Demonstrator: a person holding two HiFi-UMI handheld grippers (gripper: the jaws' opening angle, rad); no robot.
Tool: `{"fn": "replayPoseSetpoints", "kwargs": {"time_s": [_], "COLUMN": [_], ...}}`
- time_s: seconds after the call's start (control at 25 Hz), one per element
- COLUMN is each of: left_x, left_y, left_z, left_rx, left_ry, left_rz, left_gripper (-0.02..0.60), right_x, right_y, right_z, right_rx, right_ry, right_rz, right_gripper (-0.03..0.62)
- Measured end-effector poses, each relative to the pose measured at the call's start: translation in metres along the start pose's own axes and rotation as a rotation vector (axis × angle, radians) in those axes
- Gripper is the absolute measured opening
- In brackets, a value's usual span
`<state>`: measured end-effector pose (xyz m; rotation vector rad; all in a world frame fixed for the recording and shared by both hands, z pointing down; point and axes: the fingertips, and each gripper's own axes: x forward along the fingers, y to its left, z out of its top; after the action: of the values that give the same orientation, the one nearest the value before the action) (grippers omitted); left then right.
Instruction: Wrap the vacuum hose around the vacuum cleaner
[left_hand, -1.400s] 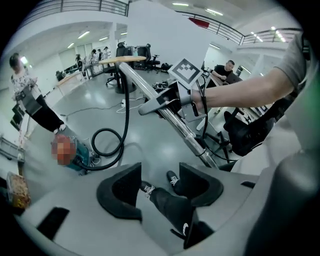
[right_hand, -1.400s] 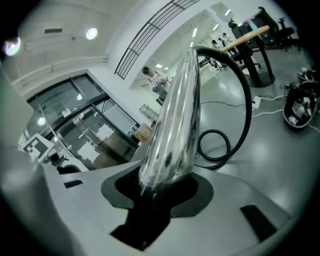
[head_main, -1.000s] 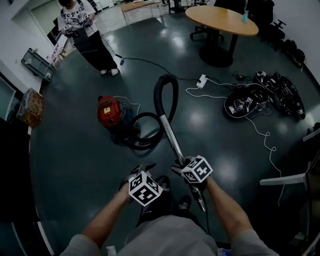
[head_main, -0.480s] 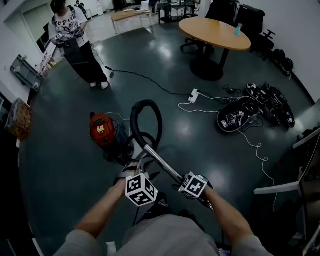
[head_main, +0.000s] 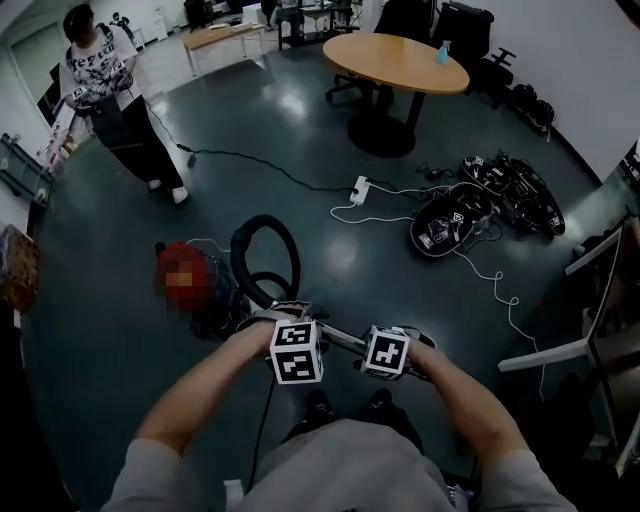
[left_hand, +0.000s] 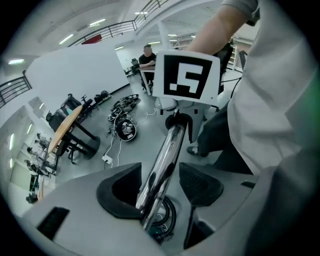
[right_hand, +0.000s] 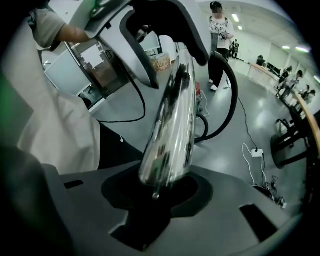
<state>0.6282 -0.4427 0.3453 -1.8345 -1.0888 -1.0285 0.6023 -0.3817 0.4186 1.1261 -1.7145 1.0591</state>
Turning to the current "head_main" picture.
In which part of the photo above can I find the black high-back office chair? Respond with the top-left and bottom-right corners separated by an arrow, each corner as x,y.
432,2 -> 496,66

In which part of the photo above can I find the person's left hand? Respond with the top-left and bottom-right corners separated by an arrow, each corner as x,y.
272,298 -> 312,317

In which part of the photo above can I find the person's grey shirt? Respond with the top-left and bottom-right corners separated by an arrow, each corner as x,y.
99,419 -> 581,512

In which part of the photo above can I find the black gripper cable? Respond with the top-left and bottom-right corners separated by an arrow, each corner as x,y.
247,382 -> 276,494

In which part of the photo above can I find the rectangular light wood table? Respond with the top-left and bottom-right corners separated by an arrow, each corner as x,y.
182,22 -> 266,77

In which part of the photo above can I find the black sneaker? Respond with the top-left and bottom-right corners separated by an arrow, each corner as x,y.
360,387 -> 401,426
294,388 -> 337,436

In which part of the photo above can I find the pile of red white packets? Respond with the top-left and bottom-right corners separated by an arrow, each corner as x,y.
37,122 -> 81,161

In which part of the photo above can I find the red vacuum cleaner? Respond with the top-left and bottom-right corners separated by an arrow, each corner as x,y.
152,239 -> 241,341

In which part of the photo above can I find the person's left forearm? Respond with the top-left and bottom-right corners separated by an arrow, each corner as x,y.
134,319 -> 281,454

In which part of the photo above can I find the open black oval case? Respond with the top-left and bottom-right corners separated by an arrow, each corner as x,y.
409,182 -> 497,259

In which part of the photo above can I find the black swivel chair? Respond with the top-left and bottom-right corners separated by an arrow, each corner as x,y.
325,74 -> 396,104

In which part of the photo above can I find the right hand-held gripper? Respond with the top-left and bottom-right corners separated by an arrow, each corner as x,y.
359,325 -> 437,384

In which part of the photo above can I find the silver metal vacuum tube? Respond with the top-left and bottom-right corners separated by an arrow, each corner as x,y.
314,319 -> 371,354

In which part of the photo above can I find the brown box with clear bag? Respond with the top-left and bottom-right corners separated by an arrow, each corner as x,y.
0,224 -> 40,314

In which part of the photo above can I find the round wooden table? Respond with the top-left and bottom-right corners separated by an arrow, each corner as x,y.
322,32 -> 471,159

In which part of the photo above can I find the small black backpack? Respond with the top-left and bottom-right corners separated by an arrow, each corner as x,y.
509,83 -> 539,114
528,98 -> 556,134

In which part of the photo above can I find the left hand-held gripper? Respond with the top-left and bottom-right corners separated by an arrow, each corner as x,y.
235,312 -> 331,386

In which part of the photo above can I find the grey folded hand cart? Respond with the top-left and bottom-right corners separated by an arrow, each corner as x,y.
0,132 -> 55,202

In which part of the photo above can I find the white power strip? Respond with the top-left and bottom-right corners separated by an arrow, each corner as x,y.
348,174 -> 373,206

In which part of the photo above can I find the person's right forearm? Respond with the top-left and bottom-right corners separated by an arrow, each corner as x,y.
404,344 -> 529,459

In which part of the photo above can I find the black vacuum hose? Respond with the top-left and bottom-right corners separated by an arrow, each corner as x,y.
228,213 -> 302,326

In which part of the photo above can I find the white extension cable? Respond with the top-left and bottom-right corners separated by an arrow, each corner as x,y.
329,187 -> 546,401

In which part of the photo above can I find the black armrest office chair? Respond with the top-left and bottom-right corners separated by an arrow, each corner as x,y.
469,47 -> 516,109

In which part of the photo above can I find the black power cord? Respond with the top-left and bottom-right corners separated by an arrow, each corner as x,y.
174,142 -> 354,194

